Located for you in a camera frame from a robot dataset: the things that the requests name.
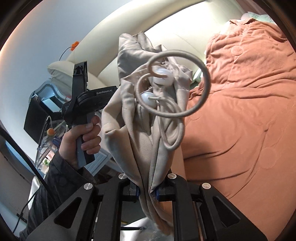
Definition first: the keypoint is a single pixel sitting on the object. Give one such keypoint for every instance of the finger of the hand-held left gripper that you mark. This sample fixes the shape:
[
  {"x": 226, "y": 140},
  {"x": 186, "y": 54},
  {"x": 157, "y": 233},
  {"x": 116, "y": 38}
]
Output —
[
  {"x": 77, "y": 83},
  {"x": 84, "y": 78}
]

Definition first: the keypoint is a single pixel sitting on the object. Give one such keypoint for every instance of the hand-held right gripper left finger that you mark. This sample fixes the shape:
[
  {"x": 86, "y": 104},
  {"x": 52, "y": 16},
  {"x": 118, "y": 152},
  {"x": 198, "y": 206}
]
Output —
[{"x": 138, "y": 193}]

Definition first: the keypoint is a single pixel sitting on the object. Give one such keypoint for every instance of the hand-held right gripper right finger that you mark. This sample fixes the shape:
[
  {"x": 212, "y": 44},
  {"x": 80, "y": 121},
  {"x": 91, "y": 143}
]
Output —
[{"x": 157, "y": 194}]

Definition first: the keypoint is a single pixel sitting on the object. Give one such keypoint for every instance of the beige jacket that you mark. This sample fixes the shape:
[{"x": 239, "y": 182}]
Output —
[{"x": 138, "y": 139}]

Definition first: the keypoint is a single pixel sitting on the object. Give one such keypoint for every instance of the person's left forearm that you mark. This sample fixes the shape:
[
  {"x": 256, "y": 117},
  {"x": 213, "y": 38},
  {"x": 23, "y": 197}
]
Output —
[{"x": 50, "y": 185}]

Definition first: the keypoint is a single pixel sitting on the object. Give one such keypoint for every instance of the person's left hand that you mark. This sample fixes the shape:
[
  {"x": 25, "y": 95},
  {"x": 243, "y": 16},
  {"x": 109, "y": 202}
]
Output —
[{"x": 69, "y": 148}]

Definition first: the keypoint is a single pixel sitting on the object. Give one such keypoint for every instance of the cream padded headboard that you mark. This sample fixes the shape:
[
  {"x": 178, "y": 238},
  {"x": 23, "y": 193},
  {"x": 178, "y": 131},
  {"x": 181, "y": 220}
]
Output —
[{"x": 101, "y": 58}]

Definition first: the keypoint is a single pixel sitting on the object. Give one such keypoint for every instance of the white framed mirror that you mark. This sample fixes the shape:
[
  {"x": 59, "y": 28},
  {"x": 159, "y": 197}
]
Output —
[{"x": 46, "y": 89}]

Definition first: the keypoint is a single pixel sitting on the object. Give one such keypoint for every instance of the small orange toy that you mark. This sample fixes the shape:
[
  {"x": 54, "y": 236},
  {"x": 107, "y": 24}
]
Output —
[{"x": 74, "y": 45}]

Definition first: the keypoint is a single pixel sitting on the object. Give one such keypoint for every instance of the orange bed sheet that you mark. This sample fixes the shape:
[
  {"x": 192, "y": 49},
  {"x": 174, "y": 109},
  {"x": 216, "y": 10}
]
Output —
[{"x": 242, "y": 104}]

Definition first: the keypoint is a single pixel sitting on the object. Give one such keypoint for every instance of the light green quilt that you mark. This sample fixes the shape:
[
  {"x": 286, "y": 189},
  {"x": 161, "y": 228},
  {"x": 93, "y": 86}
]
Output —
[{"x": 261, "y": 18}]

